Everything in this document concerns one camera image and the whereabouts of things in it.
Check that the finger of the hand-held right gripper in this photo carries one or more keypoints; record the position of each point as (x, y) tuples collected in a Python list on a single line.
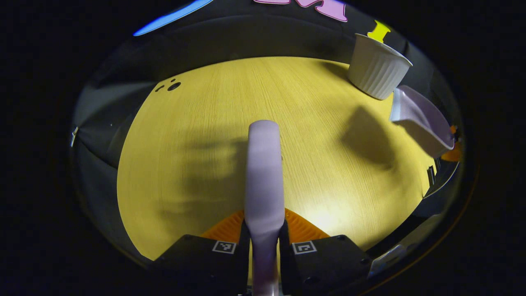
[(454, 154)]

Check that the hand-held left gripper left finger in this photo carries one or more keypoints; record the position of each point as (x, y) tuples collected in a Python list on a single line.
[(205, 263)]

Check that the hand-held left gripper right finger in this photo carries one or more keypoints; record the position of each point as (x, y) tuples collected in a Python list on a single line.
[(328, 263)]

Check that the light purple dustpan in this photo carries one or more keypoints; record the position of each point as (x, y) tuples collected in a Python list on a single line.
[(423, 123)]

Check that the white ribbed garbage bin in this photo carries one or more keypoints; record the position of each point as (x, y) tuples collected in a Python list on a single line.
[(376, 70)]

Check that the white cloth clip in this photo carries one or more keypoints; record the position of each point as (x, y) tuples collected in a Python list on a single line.
[(74, 136)]

